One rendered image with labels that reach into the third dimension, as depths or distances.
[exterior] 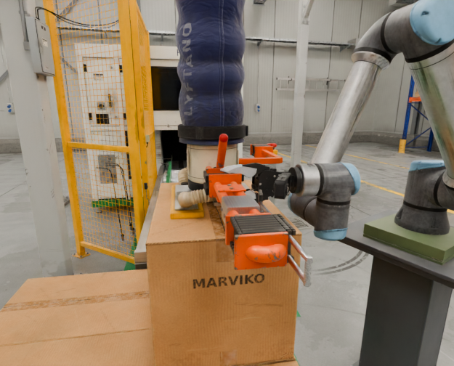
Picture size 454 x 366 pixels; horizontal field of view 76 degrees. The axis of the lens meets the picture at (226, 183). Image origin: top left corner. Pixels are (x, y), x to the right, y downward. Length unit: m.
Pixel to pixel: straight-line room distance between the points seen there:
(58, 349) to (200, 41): 1.02
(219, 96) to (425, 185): 0.84
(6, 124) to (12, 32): 8.73
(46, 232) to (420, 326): 2.17
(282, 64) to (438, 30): 10.32
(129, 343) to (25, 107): 1.59
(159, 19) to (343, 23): 6.44
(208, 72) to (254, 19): 10.20
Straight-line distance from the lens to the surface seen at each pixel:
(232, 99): 0.92
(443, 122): 1.08
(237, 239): 0.39
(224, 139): 0.73
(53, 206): 2.28
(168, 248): 0.75
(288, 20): 11.52
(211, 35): 0.91
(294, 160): 4.54
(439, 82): 1.02
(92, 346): 1.13
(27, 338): 1.25
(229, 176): 0.73
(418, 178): 1.34
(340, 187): 0.83
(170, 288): 0.80
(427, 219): 1.36
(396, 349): 1.60
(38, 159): 2.23
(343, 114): 0.99
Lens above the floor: 1.26
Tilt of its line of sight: 14 degrees down
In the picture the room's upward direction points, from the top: straight up
